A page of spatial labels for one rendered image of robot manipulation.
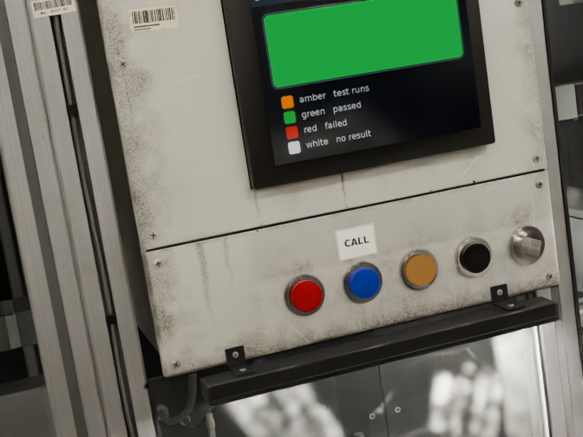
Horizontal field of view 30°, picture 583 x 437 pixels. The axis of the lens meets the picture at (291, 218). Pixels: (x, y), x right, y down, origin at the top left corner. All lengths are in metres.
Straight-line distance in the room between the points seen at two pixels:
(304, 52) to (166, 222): 0.20
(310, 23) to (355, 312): 0.28
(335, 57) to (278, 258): 0.20
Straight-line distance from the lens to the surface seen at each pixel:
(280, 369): 1.01
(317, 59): 1.00
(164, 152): 0.99
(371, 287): 1.05
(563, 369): 1.20
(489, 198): 1.11
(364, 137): 1.02
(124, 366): 1.04
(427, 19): 1.04
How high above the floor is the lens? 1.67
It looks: 10 degrees down
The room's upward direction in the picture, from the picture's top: 9 degrees counter-clockwise
